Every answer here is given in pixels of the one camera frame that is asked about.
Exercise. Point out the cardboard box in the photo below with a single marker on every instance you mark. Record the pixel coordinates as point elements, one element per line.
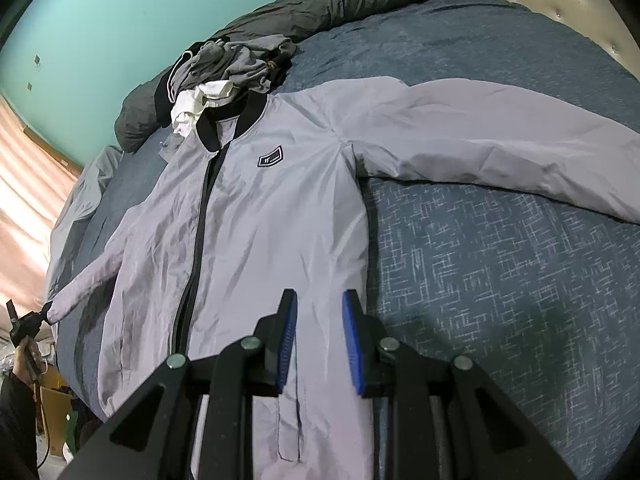
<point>55,410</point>

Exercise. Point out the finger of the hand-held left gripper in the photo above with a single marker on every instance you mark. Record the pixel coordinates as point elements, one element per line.
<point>42,316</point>

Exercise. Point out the white garment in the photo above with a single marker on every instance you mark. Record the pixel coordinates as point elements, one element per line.
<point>192,105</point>

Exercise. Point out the light grey sheet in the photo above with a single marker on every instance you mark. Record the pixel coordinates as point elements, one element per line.
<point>85,195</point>

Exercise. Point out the pink curtain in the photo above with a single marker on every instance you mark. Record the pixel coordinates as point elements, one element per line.
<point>30,185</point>

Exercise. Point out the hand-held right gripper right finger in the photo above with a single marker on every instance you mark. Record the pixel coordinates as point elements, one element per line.
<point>352,347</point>

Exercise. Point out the black garment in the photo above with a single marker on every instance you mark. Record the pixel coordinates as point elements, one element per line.
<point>165,95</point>

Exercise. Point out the person's left hand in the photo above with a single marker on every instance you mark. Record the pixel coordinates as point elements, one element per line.
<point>25,360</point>

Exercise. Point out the light grey zip jacket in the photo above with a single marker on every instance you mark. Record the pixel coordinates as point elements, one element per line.
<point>280,220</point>

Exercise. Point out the person's left forearm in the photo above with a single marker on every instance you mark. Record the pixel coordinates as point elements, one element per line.
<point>17,425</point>

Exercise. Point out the dark grey rolled duvet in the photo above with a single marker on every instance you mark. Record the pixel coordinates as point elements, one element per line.
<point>320,5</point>

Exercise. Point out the grey hoodie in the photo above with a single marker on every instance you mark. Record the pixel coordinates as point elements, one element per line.
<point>235,62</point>

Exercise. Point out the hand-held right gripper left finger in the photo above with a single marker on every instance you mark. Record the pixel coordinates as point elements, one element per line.
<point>286,345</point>

